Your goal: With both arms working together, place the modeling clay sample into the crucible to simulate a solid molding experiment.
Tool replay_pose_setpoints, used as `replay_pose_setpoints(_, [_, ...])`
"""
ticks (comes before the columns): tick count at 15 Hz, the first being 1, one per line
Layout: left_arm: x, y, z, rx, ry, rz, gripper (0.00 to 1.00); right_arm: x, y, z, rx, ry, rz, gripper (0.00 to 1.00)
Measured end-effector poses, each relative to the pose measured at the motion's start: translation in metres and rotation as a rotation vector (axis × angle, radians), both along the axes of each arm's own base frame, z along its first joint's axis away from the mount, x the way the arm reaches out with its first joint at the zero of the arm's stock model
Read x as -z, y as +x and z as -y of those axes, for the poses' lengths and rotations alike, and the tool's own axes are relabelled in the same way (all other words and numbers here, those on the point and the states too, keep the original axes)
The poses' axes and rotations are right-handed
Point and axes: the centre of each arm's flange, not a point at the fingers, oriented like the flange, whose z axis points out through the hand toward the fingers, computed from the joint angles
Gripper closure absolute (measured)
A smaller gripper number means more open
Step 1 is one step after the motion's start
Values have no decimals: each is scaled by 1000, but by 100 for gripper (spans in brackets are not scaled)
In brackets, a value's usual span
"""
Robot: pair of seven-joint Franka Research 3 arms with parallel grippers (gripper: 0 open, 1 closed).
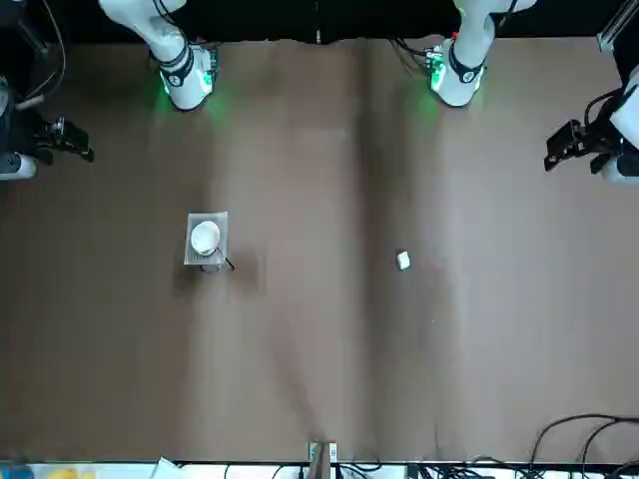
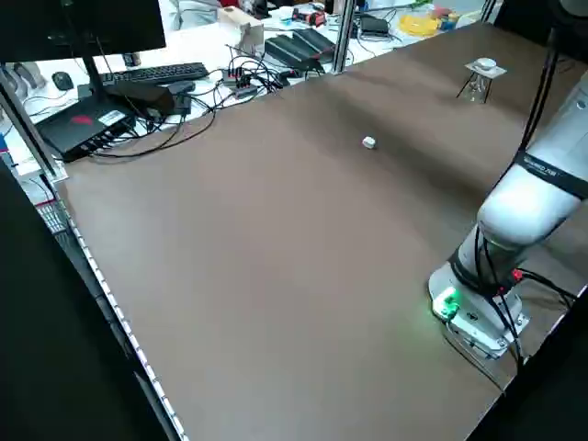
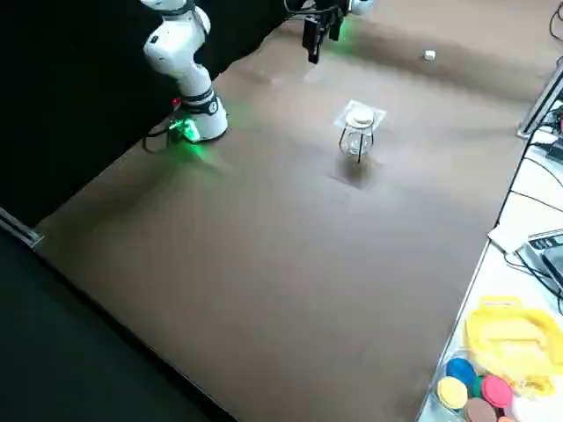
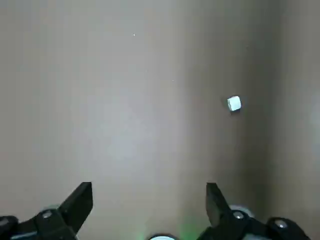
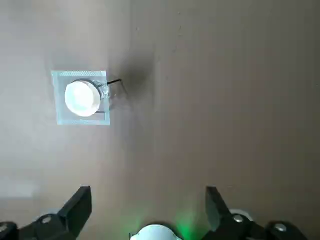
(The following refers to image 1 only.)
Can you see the white paper sheet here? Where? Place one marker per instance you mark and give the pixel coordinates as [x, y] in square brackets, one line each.
[167, 469]

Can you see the aluminium frame profile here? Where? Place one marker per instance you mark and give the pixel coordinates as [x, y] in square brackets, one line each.
[611, 32]
[322, 459]

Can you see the white modeling clay block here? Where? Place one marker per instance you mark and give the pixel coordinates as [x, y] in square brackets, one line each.
[403, 260]

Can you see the white ceramic crucible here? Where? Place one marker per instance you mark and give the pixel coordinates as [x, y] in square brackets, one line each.
[204, 237]

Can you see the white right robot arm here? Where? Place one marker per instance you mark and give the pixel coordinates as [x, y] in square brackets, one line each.
[182, 75]

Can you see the yellow plastic box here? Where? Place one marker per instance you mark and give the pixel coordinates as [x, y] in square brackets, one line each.
[65, 474]

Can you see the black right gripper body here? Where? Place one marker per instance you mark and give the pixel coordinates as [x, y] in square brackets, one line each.
[47, 132]

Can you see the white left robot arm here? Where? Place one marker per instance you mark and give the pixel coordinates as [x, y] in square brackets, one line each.
[466, 60]

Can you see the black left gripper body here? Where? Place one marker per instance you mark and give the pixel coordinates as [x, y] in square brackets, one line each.
[601, 140]

